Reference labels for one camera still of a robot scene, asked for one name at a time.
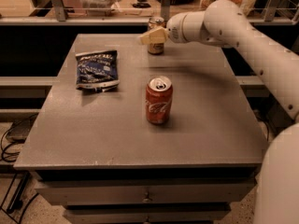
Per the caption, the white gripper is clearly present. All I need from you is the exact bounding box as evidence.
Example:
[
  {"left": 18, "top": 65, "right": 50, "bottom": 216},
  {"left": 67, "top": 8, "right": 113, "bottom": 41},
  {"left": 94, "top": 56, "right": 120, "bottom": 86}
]
[{"left": 137, "top": 13, "right": 189, "bottom": 45}]

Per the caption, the gold orange soda can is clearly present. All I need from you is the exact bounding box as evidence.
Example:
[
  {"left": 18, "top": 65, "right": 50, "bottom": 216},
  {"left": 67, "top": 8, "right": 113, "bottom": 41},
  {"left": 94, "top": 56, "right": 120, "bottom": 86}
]
[{"left": 148, "top": 17, "right": 165, "bottom": 55}]

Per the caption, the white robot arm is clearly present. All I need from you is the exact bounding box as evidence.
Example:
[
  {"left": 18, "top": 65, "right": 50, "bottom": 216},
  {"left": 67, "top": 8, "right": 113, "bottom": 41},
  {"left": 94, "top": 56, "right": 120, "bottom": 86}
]
[{"left": 138, "top": 0, "right": 299, "bottom": 224}]

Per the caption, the red cola can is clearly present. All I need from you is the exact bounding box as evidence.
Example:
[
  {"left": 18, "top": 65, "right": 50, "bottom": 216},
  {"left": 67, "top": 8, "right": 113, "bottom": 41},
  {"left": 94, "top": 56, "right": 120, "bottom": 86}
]
[{"left": 146, "top": 76, "right": 173, "bottom": 125}]

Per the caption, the clear plastic container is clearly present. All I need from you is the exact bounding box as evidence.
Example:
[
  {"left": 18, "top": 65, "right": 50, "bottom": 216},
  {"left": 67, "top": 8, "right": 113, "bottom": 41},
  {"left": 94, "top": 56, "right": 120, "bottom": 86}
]
[{"left": 80, "top": 0, "right": 118, "bottom": 16}]

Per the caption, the blue chip bag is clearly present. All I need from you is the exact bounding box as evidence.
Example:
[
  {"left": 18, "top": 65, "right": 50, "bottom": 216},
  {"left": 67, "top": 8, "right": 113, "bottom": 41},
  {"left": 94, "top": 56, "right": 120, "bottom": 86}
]
[{"left": 76, "top": 49, "right": 120, "bottom": 91}]

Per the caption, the grey drawer cabinet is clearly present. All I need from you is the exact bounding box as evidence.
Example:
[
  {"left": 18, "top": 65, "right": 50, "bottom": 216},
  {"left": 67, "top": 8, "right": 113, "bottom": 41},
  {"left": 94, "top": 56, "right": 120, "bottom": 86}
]
[{"left": 15, "top": 35, "right": 267, "bottom": 211}]

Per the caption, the upper drawer with knob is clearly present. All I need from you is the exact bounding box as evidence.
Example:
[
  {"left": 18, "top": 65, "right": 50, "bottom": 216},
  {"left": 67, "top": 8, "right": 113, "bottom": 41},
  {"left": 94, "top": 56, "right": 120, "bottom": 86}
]
[{"left": 36, "top": 178, "right": 256, "bottom": 205}]

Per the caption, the drawer with knob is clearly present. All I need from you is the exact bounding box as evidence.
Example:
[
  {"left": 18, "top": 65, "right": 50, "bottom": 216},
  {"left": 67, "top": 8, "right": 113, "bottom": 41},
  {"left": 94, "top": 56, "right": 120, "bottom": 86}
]
[
  {"left": 36, "top": 178, "right": 256, "bottom": 205},
  {"left": 64, "top": 207, "right": 229, "bottom": 224}
]

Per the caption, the black power adapter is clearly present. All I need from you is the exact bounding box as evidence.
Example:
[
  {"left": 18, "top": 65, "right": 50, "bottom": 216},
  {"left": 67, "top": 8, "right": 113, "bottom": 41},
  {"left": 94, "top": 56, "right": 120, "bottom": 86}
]
[{"left": 6, "top": 119, "right": 33, "bottom": 142}]

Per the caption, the lower drawer with knob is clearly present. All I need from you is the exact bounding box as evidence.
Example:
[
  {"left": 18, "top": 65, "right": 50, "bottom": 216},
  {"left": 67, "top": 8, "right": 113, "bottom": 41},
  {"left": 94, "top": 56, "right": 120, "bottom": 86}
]
[{"left": 64, "top": 207, "right": 229, "bottom": 224}]

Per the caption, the metal railing frame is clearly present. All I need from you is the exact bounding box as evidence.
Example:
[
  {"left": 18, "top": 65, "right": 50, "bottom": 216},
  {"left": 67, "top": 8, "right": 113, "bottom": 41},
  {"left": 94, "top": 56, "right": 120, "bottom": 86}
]
[{"left": 0, "top": 0, "right": 299, "bottom": 25}]

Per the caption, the black floor cables left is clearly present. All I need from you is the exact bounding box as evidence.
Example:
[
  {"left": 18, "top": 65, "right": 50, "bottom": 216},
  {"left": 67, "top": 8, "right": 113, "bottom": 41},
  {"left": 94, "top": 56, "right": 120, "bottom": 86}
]
[{"left": 0, "top": 114, "right": 40, "bottom": 224}]

